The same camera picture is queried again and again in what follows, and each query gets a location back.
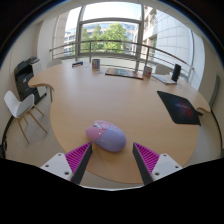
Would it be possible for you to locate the light open magazine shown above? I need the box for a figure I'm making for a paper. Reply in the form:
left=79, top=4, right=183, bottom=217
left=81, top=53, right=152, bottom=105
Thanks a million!
left=151, top=73, right=178, bottom=85

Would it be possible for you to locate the black mouse pad with print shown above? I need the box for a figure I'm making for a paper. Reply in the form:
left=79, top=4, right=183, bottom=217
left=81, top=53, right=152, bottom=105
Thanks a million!
left=156, top=90, right=202, bottom=127

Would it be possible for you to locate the metal balcony railing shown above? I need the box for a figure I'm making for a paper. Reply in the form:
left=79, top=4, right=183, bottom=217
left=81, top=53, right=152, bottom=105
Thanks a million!
left=49, top=39, right=194, bottom=83

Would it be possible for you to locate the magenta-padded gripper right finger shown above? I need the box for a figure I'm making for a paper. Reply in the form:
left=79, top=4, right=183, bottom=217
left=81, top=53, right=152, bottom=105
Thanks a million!
left=132, top=142, right=184, bottom=186

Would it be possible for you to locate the black office printer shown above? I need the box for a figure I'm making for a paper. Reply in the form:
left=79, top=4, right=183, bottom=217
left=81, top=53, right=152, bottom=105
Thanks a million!
left=13, top=56, right=48, bottom=103

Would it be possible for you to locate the dark colourful magazine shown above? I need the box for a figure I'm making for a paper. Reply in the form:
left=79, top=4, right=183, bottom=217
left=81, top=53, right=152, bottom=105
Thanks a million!
left=104, top=67, right=144, bottom=80

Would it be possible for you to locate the pink and lilac computer mouse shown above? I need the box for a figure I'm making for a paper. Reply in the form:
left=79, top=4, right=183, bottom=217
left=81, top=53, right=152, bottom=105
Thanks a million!
left=85, top=119, right=128, bottom=153

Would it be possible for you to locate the small blue striped cup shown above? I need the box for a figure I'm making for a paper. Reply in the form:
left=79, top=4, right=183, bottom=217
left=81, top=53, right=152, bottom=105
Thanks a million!
left=91, top=58, right=101, bottom=70

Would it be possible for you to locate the white chair with wooden legs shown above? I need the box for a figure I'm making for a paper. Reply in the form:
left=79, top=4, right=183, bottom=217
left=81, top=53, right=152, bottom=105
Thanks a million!
left=3, top=90, right=49, bottom=144

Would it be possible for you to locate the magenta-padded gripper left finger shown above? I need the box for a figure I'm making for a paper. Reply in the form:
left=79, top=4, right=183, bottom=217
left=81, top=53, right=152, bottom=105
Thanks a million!
left=40, top=142, right=94, bottom=185

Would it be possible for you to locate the black cylindrical speaker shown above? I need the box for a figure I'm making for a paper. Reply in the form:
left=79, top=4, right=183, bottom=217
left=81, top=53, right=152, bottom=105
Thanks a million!
left=171, top=63, right=182, bottom=83

